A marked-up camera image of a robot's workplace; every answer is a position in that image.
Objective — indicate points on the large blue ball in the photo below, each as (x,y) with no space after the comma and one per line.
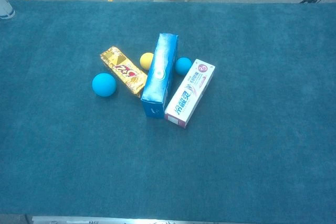
(104,85)

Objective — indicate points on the metal frame bar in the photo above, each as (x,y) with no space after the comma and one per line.
(105,220)

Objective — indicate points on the teal table cloth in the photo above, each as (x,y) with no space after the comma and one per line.
(78,142)

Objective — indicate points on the small blue ball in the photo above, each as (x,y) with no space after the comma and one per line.
(182,66)

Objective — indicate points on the blue Oreo cookie box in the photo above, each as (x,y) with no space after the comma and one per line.
(158,82)

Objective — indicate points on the white toothpaste box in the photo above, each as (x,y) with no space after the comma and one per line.
(189,95)

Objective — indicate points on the yellow ball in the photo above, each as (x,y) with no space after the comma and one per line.
(145,61)

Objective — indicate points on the gold foil snack packet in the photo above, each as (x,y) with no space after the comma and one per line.
(123,72)

